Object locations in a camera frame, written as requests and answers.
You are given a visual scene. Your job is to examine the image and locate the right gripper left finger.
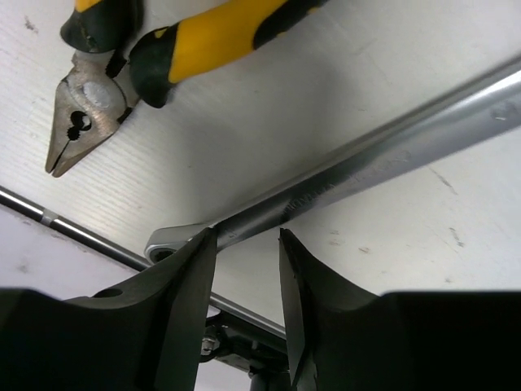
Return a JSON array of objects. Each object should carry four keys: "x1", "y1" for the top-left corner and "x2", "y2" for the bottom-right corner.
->
[{"x1": 1, "y1": 229, "x2": 217, "y2": 390}]

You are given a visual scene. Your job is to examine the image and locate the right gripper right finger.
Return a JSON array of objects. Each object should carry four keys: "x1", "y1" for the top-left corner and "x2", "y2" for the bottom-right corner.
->
[{"x1": 279, "y1": 229, "x2": 520, "y2": 390}]

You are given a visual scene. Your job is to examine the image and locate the yellow black needle-nose pliers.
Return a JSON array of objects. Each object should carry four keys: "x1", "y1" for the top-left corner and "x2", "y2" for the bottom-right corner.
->
[{"x1": 45, "y1": 1, "x2": 321, "y2": 177}]

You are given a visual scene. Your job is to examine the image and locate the long silver ratchet wrench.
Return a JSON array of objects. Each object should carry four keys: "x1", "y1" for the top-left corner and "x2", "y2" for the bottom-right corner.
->
[{"x1": 144, "y1": 58, "x2": 520, "y2": 263}]

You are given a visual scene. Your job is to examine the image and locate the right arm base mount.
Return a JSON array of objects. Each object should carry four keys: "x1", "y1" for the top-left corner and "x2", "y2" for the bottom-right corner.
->
[{"x1": 199, "y1": 305, "x2": 291, "y2": 390}]

